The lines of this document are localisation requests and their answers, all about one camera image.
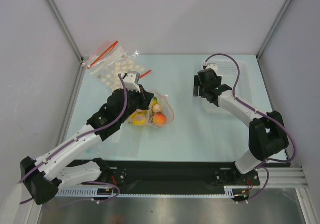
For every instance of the left aluminium frame post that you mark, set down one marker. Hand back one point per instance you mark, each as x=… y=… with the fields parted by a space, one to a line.
x=64 y=28

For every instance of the white slotted cable duct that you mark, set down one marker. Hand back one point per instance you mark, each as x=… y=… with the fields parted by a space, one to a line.
x=104 y=192

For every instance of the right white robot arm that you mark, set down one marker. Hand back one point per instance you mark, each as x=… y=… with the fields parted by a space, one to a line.
x=267 y=134

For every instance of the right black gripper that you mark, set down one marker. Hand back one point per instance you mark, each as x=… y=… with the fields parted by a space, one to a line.
x=197 y=86

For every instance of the red zipper clear bag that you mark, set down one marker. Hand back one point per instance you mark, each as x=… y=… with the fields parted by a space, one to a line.
x=103 y=53

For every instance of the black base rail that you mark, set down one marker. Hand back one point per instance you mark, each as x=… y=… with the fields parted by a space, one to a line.
x=178 y=178

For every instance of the blue zipper clear bag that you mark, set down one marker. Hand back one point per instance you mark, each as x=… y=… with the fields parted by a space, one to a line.
x=122 y=145

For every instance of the aluminium frame post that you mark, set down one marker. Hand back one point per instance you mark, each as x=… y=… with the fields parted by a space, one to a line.
x=274 y=27
x=64 y=28

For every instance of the red orange peach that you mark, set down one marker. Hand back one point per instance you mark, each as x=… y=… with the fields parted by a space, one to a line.
x=159 y=119

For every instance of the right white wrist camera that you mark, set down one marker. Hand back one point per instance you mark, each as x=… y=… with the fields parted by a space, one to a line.
x=213 y=66

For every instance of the right aluminium frame post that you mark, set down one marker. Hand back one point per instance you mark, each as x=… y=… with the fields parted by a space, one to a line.
x=274 y=27

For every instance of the beige garlic bulb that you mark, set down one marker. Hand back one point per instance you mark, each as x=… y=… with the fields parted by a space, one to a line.
x=157 y=108

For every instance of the white perforated plastic basket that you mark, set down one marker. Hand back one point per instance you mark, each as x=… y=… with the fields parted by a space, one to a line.
x=228 y=70

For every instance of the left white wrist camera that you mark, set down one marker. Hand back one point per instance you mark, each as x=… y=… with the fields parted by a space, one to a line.
x=131 y=80

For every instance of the yellow banana bunch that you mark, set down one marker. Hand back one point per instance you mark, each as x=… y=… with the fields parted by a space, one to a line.
x=140 y=118

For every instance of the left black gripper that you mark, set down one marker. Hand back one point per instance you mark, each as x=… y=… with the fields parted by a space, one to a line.
x=145 y=97

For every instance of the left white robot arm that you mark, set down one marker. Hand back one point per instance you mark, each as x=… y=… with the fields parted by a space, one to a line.
x=45 y=176

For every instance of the green orange mango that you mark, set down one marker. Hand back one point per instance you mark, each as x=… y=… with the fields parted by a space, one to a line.
x=154 y=101

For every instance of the cream dotted zip bag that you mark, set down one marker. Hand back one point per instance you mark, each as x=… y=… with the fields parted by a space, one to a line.
x=129 y=62

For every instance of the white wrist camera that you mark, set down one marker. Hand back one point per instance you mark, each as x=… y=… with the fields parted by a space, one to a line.
x=213 y=66
x=131 y=80

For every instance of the pink dotted zip bag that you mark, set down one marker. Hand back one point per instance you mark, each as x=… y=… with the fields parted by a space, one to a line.
x=167 y=110

